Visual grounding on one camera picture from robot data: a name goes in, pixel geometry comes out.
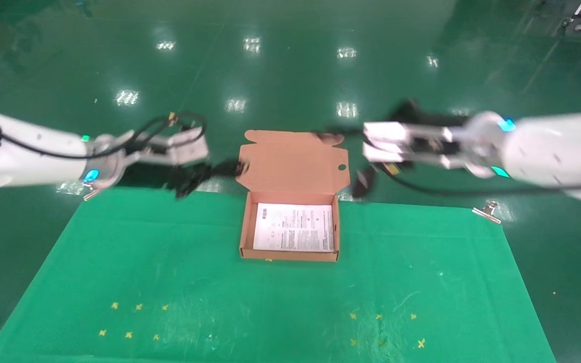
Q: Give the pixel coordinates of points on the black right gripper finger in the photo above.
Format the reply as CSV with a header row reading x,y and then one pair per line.
x,y
363,184
406,111

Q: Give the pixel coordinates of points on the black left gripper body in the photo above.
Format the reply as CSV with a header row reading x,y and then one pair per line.
x,y
159,176

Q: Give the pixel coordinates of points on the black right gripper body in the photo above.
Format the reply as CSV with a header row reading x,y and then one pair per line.
x,y
437,118

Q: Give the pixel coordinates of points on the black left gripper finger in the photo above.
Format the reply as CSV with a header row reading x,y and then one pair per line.
x,y
189,185
205,170

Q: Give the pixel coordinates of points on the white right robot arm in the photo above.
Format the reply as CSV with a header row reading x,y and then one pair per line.
x,y
558,151

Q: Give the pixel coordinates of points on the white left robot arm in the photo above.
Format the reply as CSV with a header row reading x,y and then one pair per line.
x,y
28,156

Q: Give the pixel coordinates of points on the brown cardboard box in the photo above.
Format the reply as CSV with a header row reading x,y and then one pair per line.
x,y
290,161

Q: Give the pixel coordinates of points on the silver metal binder clip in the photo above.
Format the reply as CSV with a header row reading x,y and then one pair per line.
x,y
487,212
90,194

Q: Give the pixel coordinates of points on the white printed instruction sheet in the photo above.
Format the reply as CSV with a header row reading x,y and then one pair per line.
x,y
295,227

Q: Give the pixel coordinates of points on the green table cloth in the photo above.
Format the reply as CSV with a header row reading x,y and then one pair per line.
x,y
270,302

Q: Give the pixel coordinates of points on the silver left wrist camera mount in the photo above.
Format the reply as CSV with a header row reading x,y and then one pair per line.
x,y
184,148

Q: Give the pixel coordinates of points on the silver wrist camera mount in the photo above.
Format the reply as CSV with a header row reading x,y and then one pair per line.
x,y
396,141
184,148

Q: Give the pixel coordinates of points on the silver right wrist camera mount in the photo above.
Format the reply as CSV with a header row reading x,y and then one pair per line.
x,y
396,141

